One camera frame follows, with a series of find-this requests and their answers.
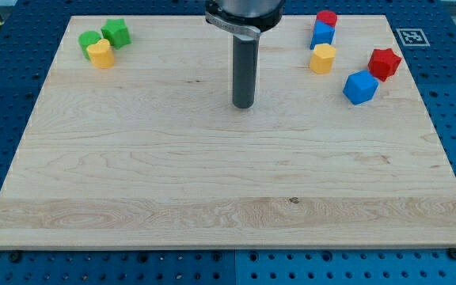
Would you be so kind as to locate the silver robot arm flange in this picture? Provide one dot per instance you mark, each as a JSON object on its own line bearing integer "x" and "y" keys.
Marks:
{"x": 249, "y": 18}

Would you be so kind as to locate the blue cube block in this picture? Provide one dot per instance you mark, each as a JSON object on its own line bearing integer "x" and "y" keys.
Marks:
{"x": 360, "y": 87}

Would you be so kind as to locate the green star block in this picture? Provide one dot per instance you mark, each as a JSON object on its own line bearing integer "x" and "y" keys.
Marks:
{"x": 116, "y": 32}

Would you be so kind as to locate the red star block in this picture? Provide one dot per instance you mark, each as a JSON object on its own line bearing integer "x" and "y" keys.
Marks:
{"x": 383, "y": 63}

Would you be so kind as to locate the light wooden board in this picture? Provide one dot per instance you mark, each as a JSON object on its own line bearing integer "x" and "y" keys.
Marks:
{"x": 152, "y": 154}

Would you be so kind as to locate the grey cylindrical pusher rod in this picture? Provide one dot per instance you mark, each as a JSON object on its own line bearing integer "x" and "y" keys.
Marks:
{"x": 245, "y": 55}

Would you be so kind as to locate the yellow hexagon block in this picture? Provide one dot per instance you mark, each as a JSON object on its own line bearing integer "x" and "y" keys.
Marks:
{"x": 322, "y": 58}

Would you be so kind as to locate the blue pentagon block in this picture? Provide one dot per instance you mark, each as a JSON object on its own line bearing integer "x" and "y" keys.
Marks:
{"x": 322, "y": 34}

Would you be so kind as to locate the yellow heart block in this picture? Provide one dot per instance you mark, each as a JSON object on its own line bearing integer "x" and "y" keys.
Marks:
{"x": 101, "y": 54}

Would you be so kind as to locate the red cylinder block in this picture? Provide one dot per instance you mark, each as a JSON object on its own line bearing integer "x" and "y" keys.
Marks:
{"x": 328, "y": 17}

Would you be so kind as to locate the green cylinder block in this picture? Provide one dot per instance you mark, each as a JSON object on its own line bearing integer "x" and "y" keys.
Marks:
{"x": 88, "y": 38}

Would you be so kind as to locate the white fiducial marker tag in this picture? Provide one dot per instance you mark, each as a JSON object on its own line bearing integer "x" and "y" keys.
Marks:
{"x": 412, "y": 37}

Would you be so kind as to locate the black bolt front left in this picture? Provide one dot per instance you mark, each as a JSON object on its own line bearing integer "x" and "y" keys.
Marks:
{"x": 14, "y": 257}

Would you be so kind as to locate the black bolt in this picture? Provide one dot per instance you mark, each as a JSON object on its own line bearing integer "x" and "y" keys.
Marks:
{"x": 14, "y": 257}
{"x": 451, "y": 253}

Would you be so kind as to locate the black bolt front right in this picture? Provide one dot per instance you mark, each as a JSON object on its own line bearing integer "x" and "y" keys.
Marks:
{"x": 451, "y": 253}

